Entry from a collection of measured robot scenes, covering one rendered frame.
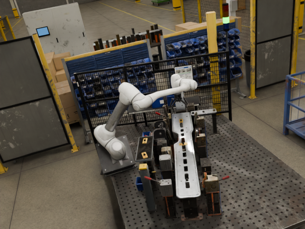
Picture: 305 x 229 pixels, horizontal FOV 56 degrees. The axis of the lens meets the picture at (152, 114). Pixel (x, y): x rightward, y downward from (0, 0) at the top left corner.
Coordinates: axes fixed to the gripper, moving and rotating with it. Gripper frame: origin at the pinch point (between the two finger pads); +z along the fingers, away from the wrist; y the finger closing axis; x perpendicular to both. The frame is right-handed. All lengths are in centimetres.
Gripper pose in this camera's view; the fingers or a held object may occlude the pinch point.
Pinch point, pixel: (179, 110)
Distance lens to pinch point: 312.5
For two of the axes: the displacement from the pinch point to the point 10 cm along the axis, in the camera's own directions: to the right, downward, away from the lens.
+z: 1.6, 8.8, 4.5
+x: 0.4, -4.6, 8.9
